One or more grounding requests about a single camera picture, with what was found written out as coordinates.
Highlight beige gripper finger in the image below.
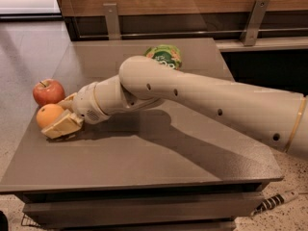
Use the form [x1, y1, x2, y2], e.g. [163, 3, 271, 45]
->
[41, 110, 84, 139]
[59, 92, 76, 111]

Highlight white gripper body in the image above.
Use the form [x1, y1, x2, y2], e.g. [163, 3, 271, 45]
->
[71, 82, 110, 124]

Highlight orange fruit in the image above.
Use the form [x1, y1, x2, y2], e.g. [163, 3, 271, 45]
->
[36, 104, 64, 129]

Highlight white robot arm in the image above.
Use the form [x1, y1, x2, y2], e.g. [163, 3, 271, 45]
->
[41, 56, 308, 160]

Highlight red apple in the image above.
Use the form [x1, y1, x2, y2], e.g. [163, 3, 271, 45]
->
[33, 79, 65, 107]

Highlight green snack bag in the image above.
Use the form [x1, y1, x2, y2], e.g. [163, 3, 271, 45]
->
[144, 44, 182, 70]

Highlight grey cabinet drawer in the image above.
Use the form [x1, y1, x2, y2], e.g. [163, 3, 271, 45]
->
[23, 192, 264, 228]

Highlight left metal bracket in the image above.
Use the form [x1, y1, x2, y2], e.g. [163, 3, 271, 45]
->
[103, 3, 121, 40]

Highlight metal bracket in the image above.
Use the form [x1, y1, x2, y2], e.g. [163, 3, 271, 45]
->
[103, 3, 121, 40]
[240, 0, 270, 46]

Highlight right metal bracket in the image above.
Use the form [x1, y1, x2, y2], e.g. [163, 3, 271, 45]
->
[240, 0, 270, 46]

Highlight horizontal metal rail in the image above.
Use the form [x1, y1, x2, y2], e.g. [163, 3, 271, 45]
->
[78, 27, 308, 39]

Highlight black white striped cable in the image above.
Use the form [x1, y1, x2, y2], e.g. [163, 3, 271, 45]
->
[250, 190, 300, 218]

